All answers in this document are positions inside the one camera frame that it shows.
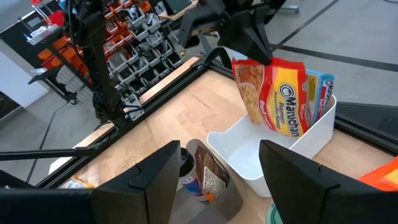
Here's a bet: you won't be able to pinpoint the black cart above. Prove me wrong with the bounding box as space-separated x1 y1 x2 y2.
27 67 79 105

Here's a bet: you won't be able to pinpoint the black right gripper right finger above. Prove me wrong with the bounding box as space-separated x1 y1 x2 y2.
259 139 398 224

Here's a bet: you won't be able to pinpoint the wooden desk grey legs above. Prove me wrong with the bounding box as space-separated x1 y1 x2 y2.
157 0 200 22

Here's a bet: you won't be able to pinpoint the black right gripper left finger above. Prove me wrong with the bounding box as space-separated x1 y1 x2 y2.
0 139 182 224

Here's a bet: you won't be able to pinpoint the orange brown seasoning packet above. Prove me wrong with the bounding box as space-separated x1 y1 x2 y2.
194 145 230 202

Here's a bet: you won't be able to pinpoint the grey translucent plastic bin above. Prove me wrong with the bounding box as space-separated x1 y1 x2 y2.
185 139 244 224

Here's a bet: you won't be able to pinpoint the black cable loop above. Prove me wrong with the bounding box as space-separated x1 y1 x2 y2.
203 46 233 72

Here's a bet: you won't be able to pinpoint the red ramen noodle packet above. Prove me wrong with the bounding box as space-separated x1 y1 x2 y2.
231 57 310 139

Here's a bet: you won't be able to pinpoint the silver foil snack packet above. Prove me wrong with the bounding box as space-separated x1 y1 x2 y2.
58 176 95 190

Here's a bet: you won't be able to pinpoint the green lid spice jar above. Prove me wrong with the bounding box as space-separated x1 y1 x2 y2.
265 203 284 224

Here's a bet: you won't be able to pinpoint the parts bin storage rack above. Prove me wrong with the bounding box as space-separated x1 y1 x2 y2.
30 0 193 105

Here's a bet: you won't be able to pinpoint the orange ramen noodle packet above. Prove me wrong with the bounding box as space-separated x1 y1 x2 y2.
359 155 398 192

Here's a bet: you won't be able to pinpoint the white plastic bin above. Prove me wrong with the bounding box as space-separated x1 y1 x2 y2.
206 95 338 198

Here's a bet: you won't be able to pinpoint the purple label spice jar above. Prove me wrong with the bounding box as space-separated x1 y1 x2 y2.
179 147 208 202

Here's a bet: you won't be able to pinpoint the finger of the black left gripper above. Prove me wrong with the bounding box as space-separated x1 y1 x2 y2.
216 8 274 67
178 6 233 50

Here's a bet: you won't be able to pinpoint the black aluminium table frame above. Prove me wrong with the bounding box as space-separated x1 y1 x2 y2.
0 46 398 189

